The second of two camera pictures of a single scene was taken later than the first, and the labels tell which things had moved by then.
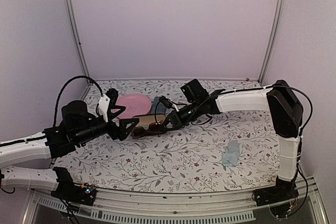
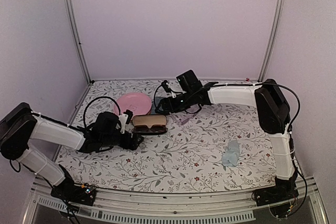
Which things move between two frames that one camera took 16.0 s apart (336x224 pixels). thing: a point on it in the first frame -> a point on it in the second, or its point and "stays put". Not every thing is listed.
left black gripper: (122, 132) -> (134, 145)
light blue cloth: (230, 157) stays put
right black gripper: (175, 120) -> (164, 102)
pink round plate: (135, 104) stays put
